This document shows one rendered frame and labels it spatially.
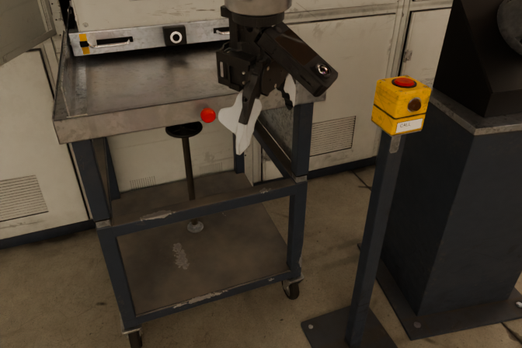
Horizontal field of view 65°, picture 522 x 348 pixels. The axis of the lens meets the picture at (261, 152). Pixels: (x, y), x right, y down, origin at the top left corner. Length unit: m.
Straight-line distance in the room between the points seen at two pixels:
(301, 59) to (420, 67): 1.61
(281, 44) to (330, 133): 1.46
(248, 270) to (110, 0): 0.91
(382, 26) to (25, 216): 1.67
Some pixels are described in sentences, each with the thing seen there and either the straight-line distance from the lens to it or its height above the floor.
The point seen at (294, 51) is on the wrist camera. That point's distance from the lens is 0.56.
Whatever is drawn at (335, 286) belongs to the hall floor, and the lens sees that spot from 1.62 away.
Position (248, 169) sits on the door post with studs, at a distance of 1.93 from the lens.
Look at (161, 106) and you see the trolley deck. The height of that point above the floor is 0.84.
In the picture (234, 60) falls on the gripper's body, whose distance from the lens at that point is 0.59.
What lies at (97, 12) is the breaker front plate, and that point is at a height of 0.97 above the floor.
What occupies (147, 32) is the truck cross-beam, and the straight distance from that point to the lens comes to 1.21.
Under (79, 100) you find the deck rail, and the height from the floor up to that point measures 0.85.
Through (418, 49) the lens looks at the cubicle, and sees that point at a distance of 2.09.
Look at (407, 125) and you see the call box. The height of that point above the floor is 0.82.
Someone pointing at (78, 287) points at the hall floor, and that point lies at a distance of 1.73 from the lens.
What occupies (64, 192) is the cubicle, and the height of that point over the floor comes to 0.23.
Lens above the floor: 1.23
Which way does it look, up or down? 32 degrees down
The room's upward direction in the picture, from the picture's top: straight up
